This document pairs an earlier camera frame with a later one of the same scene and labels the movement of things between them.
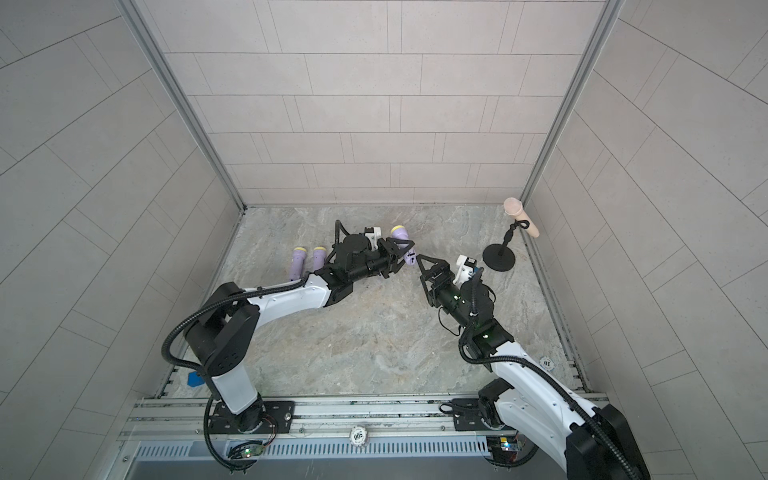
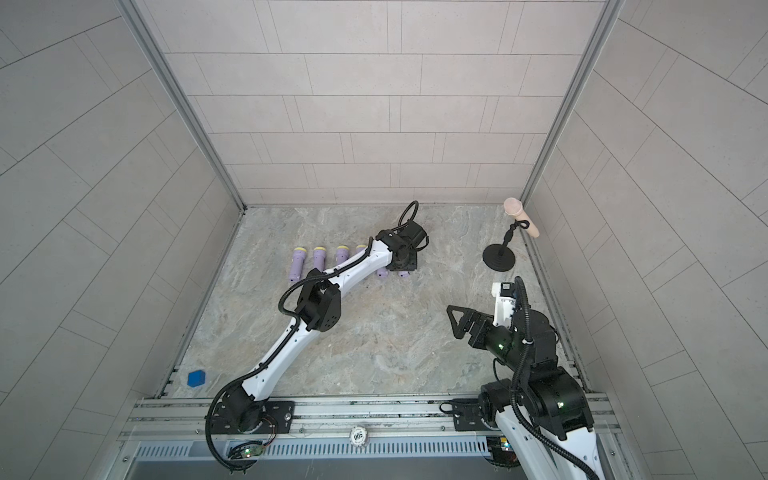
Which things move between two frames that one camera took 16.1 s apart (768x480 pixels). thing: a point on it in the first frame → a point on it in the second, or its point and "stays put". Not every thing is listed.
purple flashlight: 297,264 stays put
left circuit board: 246,450 stays put
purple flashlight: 319,257 stays put
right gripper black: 440,289 → 471,315
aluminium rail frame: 367,418 stays put
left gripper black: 389,242 → 411,266
